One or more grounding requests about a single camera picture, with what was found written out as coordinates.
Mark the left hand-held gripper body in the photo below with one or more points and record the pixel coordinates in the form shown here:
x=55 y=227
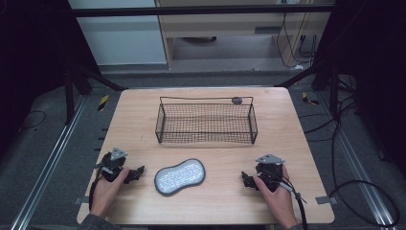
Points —
x=113 y=163

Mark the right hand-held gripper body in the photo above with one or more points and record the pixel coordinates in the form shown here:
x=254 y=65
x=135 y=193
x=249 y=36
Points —
x=270 y=169

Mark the person's left hand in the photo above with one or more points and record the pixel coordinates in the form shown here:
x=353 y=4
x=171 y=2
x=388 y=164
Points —
x=106 y=194

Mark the person's right hand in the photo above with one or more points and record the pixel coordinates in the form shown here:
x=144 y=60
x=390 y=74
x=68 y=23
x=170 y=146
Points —
x=278 y=201

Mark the silver grey scrub pad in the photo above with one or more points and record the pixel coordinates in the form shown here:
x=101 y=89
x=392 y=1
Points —
x=179 y=176

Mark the grey tape piece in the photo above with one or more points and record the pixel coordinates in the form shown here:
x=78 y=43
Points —
x=81 y=200
x=325 y=200

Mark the yellow black striped tape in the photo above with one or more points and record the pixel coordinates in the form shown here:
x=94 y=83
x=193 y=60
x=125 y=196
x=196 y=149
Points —
x=103 y=102
x=309 y=99

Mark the grey round basket tag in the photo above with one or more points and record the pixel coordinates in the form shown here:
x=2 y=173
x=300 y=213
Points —
x=236 y=100

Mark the black metal stand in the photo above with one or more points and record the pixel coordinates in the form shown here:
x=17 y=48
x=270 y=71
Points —
x=68 y=96
x=333 y=92

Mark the white plug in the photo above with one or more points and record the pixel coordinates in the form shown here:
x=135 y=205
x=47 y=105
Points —
x=299 y=67

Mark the white cabinet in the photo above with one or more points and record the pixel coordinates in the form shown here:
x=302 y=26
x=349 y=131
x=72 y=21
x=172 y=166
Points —
x=121 y=41

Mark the dark curtain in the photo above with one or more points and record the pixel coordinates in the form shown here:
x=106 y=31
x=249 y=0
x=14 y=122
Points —
x=32 y=48
x=373 y=64

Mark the aluminium floor rail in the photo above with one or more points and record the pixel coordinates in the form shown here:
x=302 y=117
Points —
x=360 y=172
x=48 y=163

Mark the black horizontal frame bar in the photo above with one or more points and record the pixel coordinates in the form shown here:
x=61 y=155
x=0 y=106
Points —
x=191 y=11

